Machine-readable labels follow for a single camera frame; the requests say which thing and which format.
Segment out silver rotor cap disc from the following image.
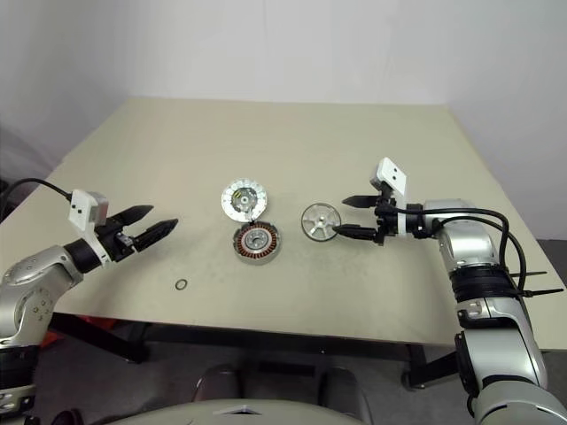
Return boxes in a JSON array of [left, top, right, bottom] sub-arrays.
[[220, 175, 269, 221]]

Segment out dark rounded shape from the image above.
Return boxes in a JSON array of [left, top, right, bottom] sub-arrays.
[[190, 363, 243, 406]]

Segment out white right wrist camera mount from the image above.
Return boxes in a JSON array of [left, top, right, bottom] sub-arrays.
[[369, 156, 409, 236]]

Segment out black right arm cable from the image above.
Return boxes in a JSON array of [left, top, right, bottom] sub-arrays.
[[389, 201, 531, 289]]

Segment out long black zip tie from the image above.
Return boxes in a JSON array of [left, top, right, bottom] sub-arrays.
[[509, 287, 566, 299]]

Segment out motor stator base copper windings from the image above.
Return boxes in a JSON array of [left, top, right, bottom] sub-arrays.
[[232, 220, 283, 266]]

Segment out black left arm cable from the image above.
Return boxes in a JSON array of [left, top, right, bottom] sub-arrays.
[[0, 177, 74, 222]]

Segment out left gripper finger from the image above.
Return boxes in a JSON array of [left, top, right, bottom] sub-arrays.
[[115, 204, 155, 229], [131, 218, 180, 254]]

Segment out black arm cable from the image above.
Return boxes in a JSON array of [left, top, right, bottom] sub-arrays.
[[389, 201, 531, 289], [0, 177, 74, 222]]

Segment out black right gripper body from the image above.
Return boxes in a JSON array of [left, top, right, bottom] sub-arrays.
[[373, 182, 400, 247]]

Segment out silver spoked motor rotor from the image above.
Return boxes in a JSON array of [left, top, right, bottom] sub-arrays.
[[300, 202, 343, 243]]

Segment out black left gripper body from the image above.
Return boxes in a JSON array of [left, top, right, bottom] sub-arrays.
[[95, 214, 138, 266]]

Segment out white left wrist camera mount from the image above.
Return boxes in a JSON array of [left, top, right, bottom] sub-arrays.
[[67, 189, 113, 269]]

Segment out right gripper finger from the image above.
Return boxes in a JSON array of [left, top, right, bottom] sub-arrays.
[[332, 224, 378, 243], [341, 193, 380, 210]]

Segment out black table frame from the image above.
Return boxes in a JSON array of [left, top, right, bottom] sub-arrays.
[[46, 312, 460, 391]]

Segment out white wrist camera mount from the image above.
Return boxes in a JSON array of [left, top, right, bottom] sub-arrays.
[[369, 156, 409, 236], [67, 189, 113, 269]]

